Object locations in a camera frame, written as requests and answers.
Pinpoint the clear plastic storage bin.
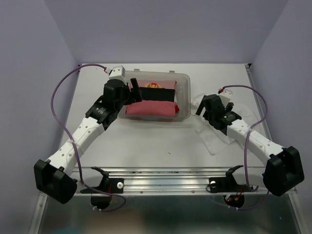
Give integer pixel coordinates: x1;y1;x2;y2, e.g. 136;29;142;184
118;69;191;122

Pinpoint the white printed t-shirt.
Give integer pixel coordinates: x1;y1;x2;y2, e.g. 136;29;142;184
191;93;259;155

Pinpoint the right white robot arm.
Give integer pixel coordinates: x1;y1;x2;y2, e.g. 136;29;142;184
195;94;305;196

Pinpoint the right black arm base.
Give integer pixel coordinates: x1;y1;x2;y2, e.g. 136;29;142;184
206;165;250;194

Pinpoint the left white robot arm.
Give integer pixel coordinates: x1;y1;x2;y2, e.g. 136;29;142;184
34;78;142;204

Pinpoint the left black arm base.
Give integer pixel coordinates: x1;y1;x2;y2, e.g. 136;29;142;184
78;166;124;194

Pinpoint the rolled red t-shirt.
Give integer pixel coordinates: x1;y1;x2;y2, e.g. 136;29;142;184
125;100;180;117

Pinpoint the rolled black t-shirt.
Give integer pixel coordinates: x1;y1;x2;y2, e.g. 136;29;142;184
140;87;176;102

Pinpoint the rolled pink printed t-shirt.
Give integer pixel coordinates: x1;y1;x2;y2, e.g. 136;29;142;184
137;80;177;89

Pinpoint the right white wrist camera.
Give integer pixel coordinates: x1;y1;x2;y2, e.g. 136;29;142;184
218;88;233;105

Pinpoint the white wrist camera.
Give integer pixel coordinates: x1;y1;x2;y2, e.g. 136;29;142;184
109;66;125;81
218;88;233;105

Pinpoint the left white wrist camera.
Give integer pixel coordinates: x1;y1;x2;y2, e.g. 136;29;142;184
109;66;125;81

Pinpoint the aluminium mounting rail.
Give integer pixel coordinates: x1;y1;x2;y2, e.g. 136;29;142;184
41;166;297;196

